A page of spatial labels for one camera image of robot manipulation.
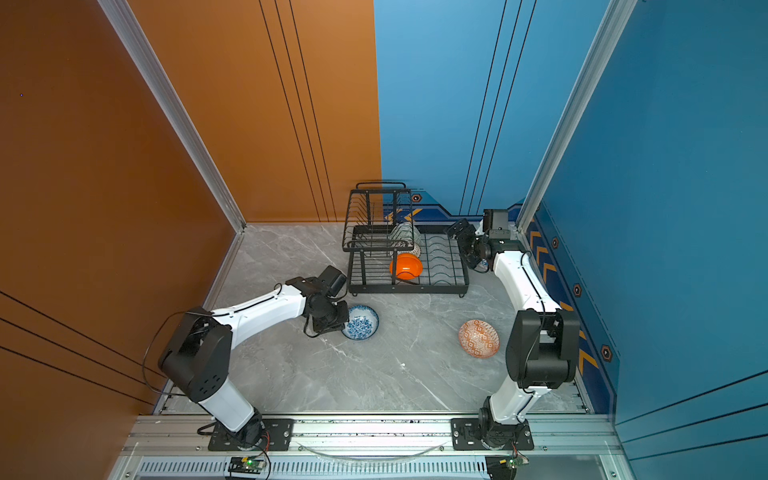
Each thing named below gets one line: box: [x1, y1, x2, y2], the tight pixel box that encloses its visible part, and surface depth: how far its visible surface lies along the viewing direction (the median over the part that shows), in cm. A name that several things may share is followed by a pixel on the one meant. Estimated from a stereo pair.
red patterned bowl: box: [458, 320, 500, 359], surface depth 89 cm
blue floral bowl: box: [342, 305, 380, 341], surface depth 93 cm
